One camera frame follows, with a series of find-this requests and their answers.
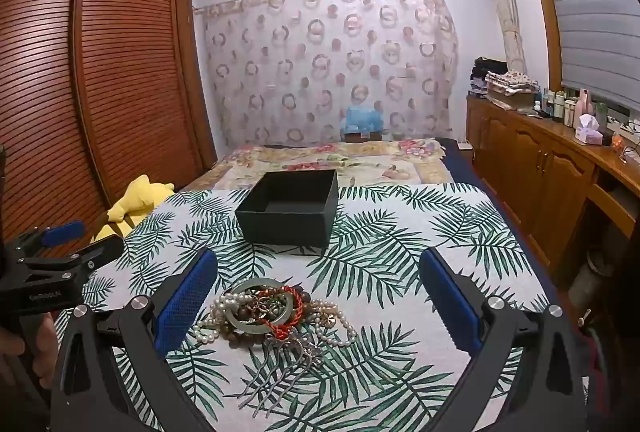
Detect wooden window frame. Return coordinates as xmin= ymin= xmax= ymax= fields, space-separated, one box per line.
xmin=512 ymin=0 xmax=640 ymax=127

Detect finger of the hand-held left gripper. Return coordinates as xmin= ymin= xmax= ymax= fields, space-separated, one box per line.
xmin=20 ymin=236 xmax=125 ymax=285
xmin=4 ymin=220 xmax=87 ymax=263

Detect circle patterned sheer curtain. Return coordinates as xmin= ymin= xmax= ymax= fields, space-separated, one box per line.
xmin=192 ymin=0 xmax=460 ymax=150

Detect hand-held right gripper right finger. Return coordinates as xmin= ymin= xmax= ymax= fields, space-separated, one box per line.
xmin=419 ymin=247 xmax=591 ymax=432

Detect red cord bracelet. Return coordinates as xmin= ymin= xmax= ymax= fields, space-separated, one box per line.
xmin=257 ymin=286 xmax=313 ymax=342

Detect yellow plush toy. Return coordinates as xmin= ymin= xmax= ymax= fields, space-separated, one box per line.
xmin=90 ymin=174 xmax=176 ymax=243

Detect navy bed sheet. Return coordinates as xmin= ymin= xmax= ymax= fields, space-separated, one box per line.
xmin=440 ymin=139 xmax=576 ymax=313

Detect brown louvered wooden wardrobe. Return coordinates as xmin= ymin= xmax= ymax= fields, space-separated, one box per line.
xmin=0 ymin=0 xmax=218 ymax=263

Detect dark wooden bead bracelet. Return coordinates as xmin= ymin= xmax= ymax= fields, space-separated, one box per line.
xmin=227 ymin=284 xmax=326 ymax=348

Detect stack of dark folded clothes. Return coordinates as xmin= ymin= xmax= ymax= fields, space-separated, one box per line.
xmin=469 ymin=56 xmax=508 ymax=100

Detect grey window blind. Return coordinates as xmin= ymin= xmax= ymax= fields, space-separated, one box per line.
xmin=527 ymin=0 xmax=640 ymax=113

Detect row of toiletry bottles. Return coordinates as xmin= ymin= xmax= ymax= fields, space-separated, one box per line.
xmin=532 ymin=84 xmax=611 ymax=133

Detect floral folded cloth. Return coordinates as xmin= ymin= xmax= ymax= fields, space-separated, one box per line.
xmin=484 ymin=70 xmax=542 ymax=96

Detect person's left hand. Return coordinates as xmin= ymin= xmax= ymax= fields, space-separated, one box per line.
xmin=0 ymin=312 xmax=60 ymax=390

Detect flat cardboard box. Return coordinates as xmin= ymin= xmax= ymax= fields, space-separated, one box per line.
xmin=486 ymin=89 xmax=537 ymax=111

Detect green leaf print cloth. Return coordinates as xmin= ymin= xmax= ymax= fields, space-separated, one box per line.
xmin=52 ymin=184 xmax=576 ymax=432

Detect floral bed blanket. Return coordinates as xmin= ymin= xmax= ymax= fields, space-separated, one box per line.
xmin=180 ymin=138 xmax=451 ymax=193

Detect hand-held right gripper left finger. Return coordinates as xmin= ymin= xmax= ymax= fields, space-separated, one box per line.
xmin=50 ymin=248 xmax=221 ymax=432

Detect grey metal hair comb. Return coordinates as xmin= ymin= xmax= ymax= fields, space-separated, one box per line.
xmin=236 ymin=329 xmax=326 ymax=418

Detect blue plush toy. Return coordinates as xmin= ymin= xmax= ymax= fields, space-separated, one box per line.
xmin=340 ymin=102 xmax=386 ymax=135

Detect black square box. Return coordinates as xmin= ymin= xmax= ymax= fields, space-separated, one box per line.
xmin=235 ymin=169 xmax=340 ymax=249

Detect long wooden sideboard cabinet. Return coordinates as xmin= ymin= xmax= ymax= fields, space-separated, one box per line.
xmin=466 ymin=94 xmax=640 ymax=293

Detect pink tissue box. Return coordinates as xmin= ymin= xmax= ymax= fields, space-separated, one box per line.
xmin=574 ymin=114 xmax=603 ymax=145

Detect pale green jade bangle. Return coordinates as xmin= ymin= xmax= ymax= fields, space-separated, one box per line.
xmin=223 ymin=279 xmax=301 ymax=335

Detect cream pearl necklace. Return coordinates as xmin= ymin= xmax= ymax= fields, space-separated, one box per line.
xmin=192 ymin=292 xmax=358 ymax=348

